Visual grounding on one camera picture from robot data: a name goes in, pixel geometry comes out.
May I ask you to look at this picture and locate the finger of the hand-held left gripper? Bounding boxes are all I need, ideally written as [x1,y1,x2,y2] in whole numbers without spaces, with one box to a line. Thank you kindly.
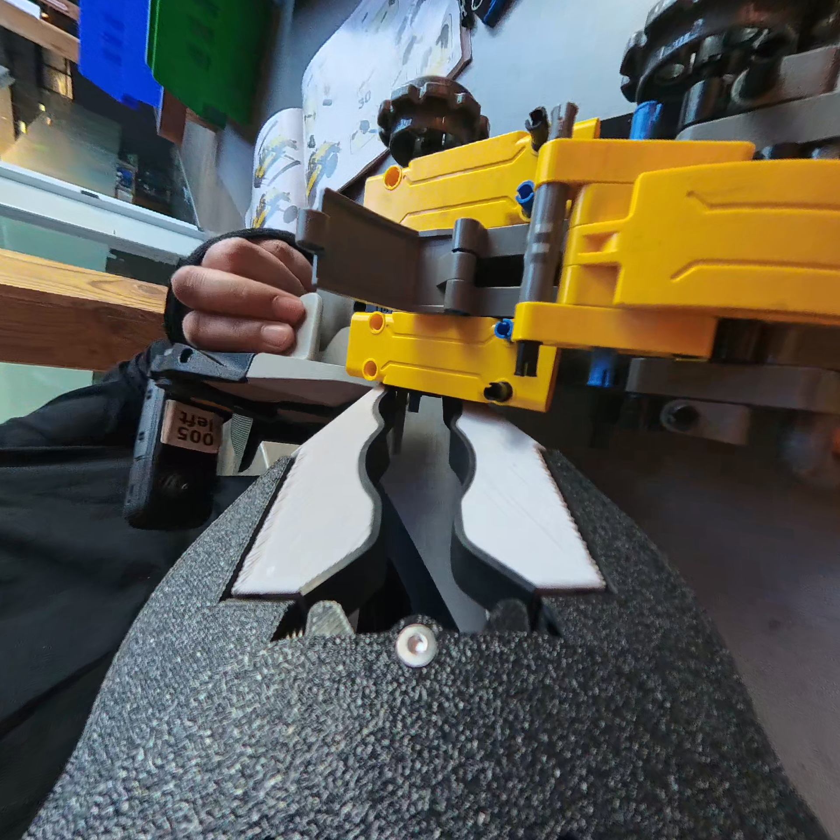
[242,290,384,409]

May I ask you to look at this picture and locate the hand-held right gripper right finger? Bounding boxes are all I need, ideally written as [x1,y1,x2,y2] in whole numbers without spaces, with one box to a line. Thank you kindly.
[447,402,609,598]

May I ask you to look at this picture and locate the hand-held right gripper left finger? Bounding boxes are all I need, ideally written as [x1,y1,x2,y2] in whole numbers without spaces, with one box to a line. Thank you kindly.
[229,388,401,602]

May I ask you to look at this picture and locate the yellow toy brick vehicle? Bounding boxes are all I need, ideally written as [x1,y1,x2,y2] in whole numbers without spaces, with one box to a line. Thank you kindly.
[294,0,840,455]

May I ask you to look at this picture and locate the person's left forearm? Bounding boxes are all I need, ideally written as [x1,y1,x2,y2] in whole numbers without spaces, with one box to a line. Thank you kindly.
[0,347,160,460]

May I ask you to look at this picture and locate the grey desk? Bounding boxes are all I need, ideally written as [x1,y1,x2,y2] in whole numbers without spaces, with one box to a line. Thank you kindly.
[256,0,840,840]

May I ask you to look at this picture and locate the person's left hand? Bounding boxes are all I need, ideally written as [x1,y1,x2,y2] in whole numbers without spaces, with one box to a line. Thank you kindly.
[163,233,317,357]

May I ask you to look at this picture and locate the person's legs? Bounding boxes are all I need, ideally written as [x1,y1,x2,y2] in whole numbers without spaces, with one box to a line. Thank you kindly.
[0,434,263,802]

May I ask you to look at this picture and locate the building instruction booklet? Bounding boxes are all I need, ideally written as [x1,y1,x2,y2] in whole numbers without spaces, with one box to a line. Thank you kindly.
[242,0,475,232]

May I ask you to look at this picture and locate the green plastic bin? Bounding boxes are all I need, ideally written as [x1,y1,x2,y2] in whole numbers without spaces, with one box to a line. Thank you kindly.
[143,0,278,130]

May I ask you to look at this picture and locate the blue plastic bin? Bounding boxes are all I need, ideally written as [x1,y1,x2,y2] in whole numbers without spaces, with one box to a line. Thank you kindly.
[78,0,166,114]

